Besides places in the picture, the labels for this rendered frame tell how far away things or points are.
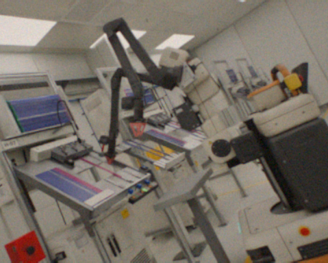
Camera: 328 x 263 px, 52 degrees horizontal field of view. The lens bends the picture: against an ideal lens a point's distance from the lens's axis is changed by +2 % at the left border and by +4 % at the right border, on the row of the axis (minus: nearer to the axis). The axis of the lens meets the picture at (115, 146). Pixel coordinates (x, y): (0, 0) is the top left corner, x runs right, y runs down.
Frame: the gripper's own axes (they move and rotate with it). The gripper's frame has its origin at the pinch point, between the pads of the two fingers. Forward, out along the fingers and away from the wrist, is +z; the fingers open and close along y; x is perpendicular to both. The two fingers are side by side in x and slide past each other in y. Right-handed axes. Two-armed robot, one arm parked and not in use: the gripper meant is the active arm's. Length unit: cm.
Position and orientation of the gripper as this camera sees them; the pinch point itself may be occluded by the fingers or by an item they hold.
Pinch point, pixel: (109, 163)
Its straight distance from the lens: 246.7
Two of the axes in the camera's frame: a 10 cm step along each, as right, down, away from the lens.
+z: -1.2, 9.0, 4.1
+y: -5.8, 2.8, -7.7
